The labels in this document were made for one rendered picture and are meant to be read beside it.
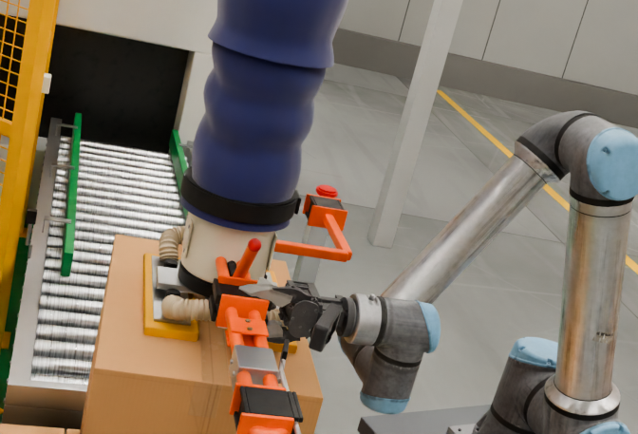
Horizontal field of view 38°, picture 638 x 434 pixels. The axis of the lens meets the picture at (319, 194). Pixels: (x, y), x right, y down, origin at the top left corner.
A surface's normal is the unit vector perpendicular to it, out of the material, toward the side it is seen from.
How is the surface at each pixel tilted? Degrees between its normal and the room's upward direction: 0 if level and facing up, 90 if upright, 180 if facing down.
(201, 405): 89
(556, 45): 90
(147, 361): 1
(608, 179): 83
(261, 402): 0
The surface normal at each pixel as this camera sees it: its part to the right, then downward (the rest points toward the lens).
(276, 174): 0.55, 0.22
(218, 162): -0.33, -0.07
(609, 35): 0.15, 0.35
